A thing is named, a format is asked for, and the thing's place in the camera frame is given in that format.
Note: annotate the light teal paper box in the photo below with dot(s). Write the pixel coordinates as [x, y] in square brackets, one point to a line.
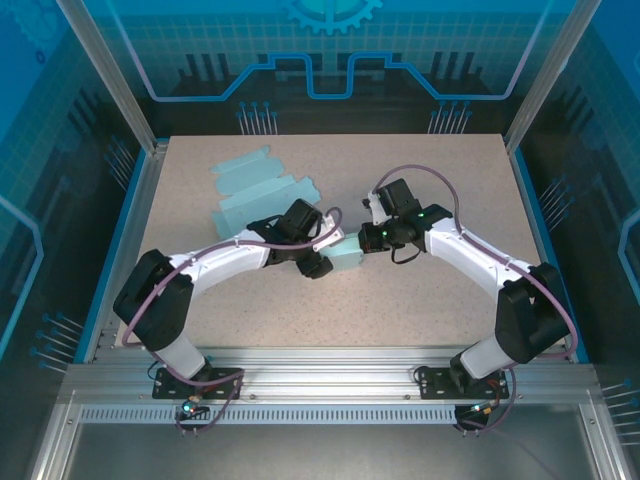
[345, 255]
[250, 185]

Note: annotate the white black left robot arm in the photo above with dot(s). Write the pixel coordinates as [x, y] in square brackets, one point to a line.
[225, 260]

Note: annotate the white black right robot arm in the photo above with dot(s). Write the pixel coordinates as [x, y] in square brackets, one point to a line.
[475, 250]

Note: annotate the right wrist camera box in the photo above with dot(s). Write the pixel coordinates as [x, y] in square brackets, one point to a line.
[397, 195]

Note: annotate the aluminium frame beam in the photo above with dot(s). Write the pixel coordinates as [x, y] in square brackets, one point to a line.
[325, 370]

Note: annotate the blue trimmed side rail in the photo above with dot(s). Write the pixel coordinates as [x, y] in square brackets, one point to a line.
[540, 225]
[130, 225]

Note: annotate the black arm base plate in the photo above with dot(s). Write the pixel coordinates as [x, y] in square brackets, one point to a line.
[432, 385]
[165, 387]

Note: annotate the aluminium frame post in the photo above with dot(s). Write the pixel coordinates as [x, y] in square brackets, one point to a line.
[115, 85]
[550, 75]

